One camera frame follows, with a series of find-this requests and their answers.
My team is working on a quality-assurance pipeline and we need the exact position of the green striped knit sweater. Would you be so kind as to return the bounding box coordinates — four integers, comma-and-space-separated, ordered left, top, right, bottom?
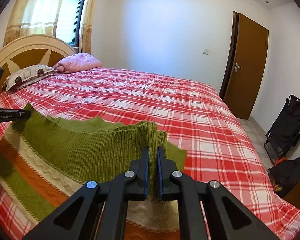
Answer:
0, 104, 187, 239

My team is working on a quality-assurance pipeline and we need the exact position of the grey patterned pillow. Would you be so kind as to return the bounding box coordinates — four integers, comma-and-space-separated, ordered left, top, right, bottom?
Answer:
2, 64, 57, 91

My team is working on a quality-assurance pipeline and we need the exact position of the cream wooden headboard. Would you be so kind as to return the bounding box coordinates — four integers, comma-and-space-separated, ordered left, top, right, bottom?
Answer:
0, 34, 76, 93

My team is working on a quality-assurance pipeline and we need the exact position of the red plaid bed sheet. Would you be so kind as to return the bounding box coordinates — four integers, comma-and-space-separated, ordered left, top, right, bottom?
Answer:
0, 68, 300, 239

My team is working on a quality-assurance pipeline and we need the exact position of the left yellow curtain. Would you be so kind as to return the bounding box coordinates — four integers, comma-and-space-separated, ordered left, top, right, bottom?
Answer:
4, 0, 62, 45

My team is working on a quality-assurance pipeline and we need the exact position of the yellow curtain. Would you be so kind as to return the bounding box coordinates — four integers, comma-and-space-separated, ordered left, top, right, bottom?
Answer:
4, 0, 62, 45
78, 0, 96, 54

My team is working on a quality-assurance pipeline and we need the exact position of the pink pillow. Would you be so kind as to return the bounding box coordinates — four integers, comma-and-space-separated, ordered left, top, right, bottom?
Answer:
53, 53, 103, 74

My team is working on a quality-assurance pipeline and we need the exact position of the right yellow curtain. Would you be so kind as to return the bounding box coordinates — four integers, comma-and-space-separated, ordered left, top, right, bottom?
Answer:
78, 0, 96, 54

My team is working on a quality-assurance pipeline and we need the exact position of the black bag on floor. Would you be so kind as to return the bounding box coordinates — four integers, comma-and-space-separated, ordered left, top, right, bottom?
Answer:
267, 157, 300, 198

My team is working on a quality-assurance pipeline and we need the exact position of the folded black chair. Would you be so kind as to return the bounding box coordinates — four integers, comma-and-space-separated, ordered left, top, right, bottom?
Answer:
264, 95, 300, 164

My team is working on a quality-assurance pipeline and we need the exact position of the brown wooden door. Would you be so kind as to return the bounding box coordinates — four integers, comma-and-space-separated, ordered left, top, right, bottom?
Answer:
219, 11, 269, 119

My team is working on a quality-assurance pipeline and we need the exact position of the window with dark frame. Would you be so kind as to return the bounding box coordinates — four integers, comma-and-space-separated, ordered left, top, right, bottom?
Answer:
56, 0, 84, 49

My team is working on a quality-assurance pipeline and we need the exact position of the white wall switch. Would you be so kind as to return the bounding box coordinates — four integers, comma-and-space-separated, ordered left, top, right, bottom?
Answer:
203, 49, 210, 55

